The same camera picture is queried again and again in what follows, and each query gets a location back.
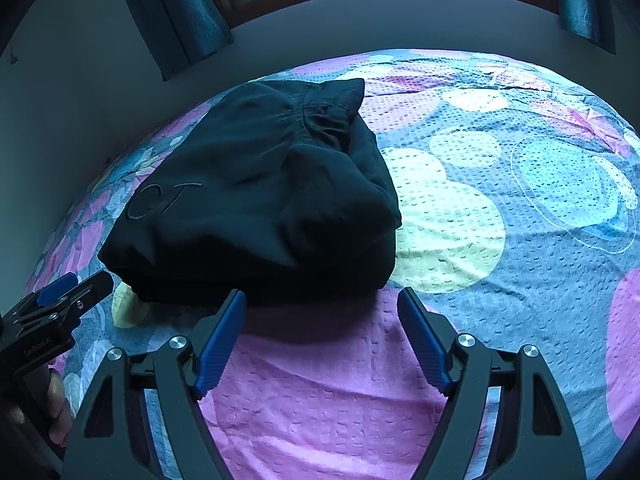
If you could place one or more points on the right blue curtain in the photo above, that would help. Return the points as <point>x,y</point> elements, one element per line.
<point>590,19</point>

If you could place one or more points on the black zip jacket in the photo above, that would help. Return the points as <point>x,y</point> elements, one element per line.
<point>280,191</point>

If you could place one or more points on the blue curtain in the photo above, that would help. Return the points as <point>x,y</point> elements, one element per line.
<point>590,19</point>
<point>180,33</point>

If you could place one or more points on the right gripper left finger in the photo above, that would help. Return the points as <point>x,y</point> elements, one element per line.
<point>112,439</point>

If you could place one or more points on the person's left hand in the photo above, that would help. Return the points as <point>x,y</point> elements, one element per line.
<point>39,398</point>

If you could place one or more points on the left blue curtain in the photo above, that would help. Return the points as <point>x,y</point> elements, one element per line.
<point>180,33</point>

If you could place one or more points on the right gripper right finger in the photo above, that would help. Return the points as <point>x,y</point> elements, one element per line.
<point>534,436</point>

